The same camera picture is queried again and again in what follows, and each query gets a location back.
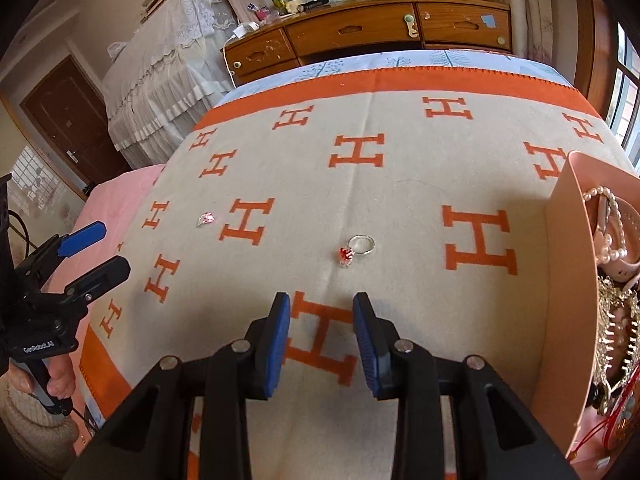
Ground red string bracelet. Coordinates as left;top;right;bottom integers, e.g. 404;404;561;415
564;364;640;461

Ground long white pearl necklace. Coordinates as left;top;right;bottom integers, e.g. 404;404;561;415
581;185;629;266

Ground pink smart watch band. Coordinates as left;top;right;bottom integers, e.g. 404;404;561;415
593;196;639;290

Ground person left hand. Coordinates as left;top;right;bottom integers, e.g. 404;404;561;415
6;352;77;401

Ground pink bed sheet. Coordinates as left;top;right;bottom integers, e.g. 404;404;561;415
44;162;166;456

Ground brown wooden door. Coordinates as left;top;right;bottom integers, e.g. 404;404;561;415
21;55;130;184

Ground orange H pattern blanket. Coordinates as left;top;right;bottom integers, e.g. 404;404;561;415
77;65;640;480

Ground white lace covered furniture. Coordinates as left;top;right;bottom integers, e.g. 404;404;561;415
103;0;236;169

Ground pink open box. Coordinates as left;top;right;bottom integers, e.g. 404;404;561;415
530;152;639;454

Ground light blue patterned sheet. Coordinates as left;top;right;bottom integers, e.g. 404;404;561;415
220;49;572;104

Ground wooden desk with drawers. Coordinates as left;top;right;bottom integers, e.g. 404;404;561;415
222;0;513;86

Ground silver ring with red stone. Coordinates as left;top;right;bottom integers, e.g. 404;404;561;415
338;234;377;269

